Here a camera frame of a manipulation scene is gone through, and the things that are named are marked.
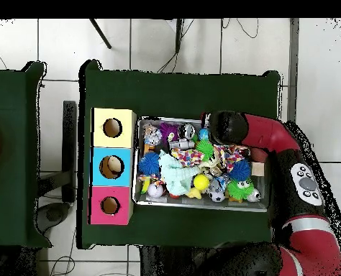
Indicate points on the mint green cloth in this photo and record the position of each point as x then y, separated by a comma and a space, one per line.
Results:
173, 172

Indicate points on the blue spiky rubber ball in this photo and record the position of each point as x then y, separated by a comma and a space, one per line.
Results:
149, 163

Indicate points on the small wooden block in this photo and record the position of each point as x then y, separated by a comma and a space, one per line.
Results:
258, 169

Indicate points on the clear plastic packet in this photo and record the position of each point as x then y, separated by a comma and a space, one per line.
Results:
152, 135

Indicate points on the green spiky toy with eyes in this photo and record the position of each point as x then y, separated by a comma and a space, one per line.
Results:
239, 189

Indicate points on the black tripod leg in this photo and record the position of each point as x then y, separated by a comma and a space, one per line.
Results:
101, 34
178, 34

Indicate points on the wooden box with three holes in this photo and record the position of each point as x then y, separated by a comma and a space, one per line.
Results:
97, 218

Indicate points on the white cloth with colourful dots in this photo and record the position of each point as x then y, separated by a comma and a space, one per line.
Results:
187, 156

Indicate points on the silver plastic toy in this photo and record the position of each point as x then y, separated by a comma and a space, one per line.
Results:
183, 143

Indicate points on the purple spiky toy with eyes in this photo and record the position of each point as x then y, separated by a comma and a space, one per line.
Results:
167, 130

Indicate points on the white baseball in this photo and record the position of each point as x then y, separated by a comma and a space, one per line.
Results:
155, 190

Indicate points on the black upright panel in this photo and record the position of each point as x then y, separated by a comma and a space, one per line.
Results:
69, 143

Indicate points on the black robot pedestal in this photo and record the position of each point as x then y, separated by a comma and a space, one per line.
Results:
164, 261

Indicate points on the grey round stand base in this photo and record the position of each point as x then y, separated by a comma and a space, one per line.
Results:
54, 214

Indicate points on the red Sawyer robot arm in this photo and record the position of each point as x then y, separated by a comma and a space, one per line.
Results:
268, 132

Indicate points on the green spiky rubber ball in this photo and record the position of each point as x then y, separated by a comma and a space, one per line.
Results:
205, 149

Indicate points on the dark green table cloth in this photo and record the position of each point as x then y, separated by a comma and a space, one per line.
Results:
12, 201
182, 95

